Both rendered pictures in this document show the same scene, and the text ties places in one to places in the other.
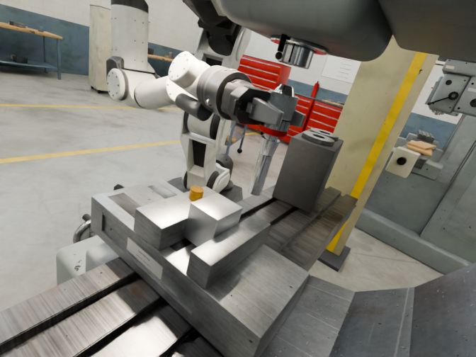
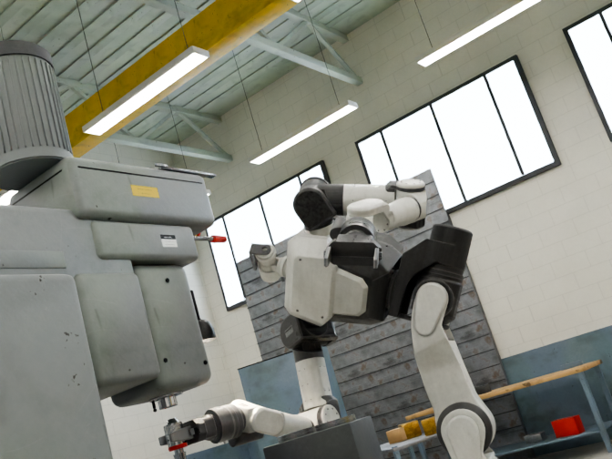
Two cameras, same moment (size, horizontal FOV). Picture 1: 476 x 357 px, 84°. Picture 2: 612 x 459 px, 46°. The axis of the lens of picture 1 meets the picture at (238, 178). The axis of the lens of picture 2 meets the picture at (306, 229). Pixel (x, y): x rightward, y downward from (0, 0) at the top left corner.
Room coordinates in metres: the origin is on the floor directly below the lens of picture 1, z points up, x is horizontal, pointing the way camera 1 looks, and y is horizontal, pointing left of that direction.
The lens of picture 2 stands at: (0.97, -1.85, 1.15)
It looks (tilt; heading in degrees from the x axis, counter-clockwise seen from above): 14 degrees up; 93
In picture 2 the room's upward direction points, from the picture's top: 17 degrees counter-clockwise
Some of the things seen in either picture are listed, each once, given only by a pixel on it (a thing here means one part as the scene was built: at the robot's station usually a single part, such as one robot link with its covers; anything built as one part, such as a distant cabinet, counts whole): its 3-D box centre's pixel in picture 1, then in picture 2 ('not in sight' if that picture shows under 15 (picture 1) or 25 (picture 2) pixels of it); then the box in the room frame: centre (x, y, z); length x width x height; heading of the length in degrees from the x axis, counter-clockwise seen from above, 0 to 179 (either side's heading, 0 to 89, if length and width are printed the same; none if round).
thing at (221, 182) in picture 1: (206, 178); not in sight; (1.28, 0.16, 0.68); 0.21 x 0.20 x 0.13; 167
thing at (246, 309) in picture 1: (193, 239); not in sight; (0.35, 0.04, 0.99); 0.35 x 0.15 x 0.11; 60
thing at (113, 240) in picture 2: not in sight; (119, 257); (0.41, -0.07, 1.68); 0.34 x 0.24 x 0.10; 60
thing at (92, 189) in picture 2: not in sight; (117, 210); (0.42, -0.05, 1.81); 0.47 x 0.26 x 0.16; 60
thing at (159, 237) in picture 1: (185, 213); not in sight; (0.36, 0.07, 1.03); 0.15 x 0.06 x 0.04; 150
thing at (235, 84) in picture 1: (241, 100); (206, 429); (0.49, 0.03, 1.20); 0.13 x 0.12 x 0.10; 135
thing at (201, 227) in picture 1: (213, 222); not in sight; (0.34, 0.02, 1.04); 0.06 x 0.05 x 0.06; 150
